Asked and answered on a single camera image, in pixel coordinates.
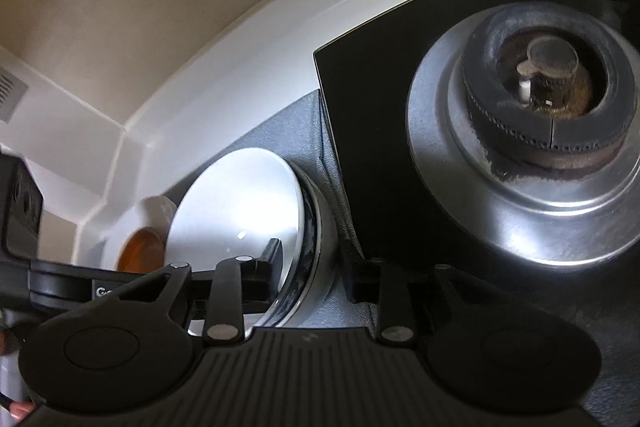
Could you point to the grey counter mat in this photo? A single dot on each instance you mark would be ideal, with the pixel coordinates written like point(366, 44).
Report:
point(300, 132)

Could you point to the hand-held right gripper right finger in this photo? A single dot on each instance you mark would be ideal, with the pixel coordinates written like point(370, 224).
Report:
point(395, 302)

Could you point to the black glass gas stove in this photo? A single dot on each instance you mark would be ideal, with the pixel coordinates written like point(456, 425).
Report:
point(370, 147)

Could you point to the round metal stove burner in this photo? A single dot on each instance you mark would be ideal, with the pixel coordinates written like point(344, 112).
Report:
point(540, 187)

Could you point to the person's left hand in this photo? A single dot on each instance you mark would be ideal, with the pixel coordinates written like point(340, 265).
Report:
point(22, 408)

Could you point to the cream plastic bowl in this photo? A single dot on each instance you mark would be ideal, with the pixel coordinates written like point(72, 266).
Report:
point(150, 212)

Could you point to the white bowl with blue pattern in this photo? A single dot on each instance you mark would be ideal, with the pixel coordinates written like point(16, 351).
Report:
point(235, 202)

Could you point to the grey vent grille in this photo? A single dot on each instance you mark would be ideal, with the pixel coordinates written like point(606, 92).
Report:
point(9, 92)

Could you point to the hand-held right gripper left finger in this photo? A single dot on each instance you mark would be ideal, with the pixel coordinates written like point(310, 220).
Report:
point(227, 292)

